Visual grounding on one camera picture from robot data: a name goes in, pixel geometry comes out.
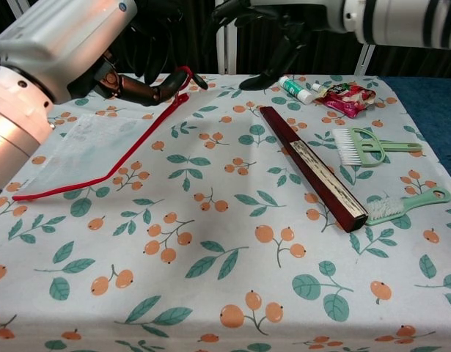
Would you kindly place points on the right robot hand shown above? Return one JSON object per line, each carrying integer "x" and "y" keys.
{"x": 291, "y": 25}

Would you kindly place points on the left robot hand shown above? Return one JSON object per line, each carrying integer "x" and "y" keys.
{"x": 56, "y": 40}

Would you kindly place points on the clear zipper pouch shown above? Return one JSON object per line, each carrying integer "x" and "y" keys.
{"x": 86, "y": 154}

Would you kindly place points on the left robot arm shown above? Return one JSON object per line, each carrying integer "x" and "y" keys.
{"x": 12, "y": 132}

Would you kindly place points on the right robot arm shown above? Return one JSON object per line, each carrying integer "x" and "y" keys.
{"x": 401, "y": 22}

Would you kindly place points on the dark red folded fan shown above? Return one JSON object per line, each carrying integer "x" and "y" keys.
{"x": 313, "y": 165}

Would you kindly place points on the green white glue stick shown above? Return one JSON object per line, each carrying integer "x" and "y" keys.
{"x": 295, "y": 89}

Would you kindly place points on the red snack pouch white cap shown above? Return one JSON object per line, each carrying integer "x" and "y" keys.
{"x": 346, "y": 99}

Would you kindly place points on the green brush white bristles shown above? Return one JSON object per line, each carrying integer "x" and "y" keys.
{"x": 346, "y": 146}

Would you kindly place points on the blue table cover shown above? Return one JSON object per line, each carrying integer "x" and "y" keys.
{"x": 430, "y": 110}

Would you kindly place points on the floral tablecloth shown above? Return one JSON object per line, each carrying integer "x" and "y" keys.
{"x": 210, "y": 238}

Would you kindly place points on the white partition post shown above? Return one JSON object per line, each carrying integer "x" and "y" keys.
{"x": 227, "y": 51}
{"x": 364, "y": 60}

